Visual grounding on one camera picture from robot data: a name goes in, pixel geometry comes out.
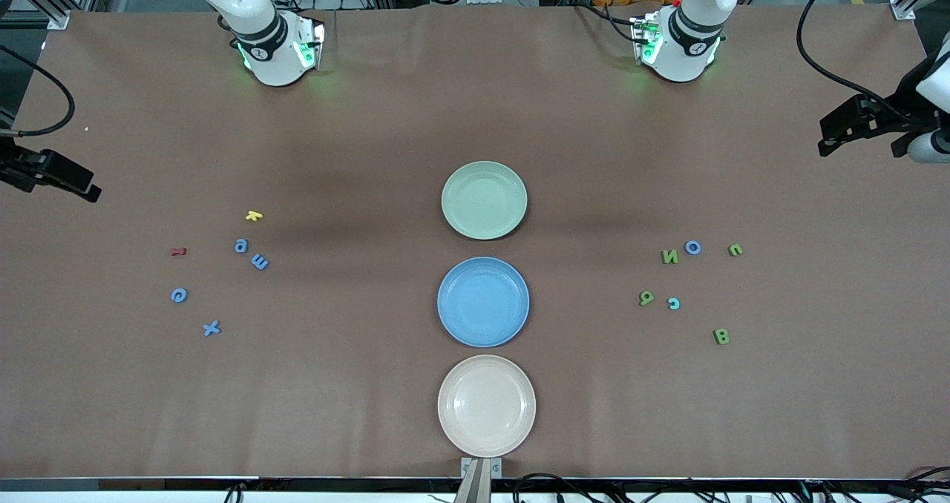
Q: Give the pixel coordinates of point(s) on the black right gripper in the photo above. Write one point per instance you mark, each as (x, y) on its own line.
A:
(16, 168)

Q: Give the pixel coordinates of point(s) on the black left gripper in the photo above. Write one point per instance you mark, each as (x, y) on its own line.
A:
(888, 119)

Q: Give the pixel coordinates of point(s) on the blue foam letter G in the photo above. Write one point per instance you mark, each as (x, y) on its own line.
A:
(174, 295)

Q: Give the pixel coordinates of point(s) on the blue foam letter X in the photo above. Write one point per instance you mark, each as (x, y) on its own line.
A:
(212, 328)

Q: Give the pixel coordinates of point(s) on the blue foam letter E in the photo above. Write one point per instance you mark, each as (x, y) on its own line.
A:
(260, 262)

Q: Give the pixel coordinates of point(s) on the green foam letter N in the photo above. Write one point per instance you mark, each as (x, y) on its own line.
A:
(666, 257)

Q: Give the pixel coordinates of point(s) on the green foam letter B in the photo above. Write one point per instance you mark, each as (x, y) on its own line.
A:
(721, 337)

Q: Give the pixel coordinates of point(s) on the green foam number nine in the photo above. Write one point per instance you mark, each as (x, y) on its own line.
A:
(646, 295)

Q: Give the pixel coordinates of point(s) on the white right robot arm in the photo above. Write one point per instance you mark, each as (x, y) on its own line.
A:
(271, 50)

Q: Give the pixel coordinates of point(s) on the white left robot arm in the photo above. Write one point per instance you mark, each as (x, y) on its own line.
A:
(686, 50)

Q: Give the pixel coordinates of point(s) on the blue foam letter O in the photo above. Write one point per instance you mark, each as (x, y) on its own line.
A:
(686, 248)

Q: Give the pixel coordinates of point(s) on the brown table cover sheet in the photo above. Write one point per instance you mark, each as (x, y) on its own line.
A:
(594, 384)

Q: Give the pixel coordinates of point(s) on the light green plate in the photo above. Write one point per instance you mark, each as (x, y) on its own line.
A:
(484, 200)

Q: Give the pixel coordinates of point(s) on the blue plate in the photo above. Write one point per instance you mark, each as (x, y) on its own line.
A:
(483, 303)

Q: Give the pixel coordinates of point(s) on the beige plate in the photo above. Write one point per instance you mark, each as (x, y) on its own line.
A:
(486, 406)

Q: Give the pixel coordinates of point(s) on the table edge rail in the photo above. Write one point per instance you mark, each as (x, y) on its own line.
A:
(148, 484)

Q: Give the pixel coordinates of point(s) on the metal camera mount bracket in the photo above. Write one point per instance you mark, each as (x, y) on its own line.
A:
(481, 467)

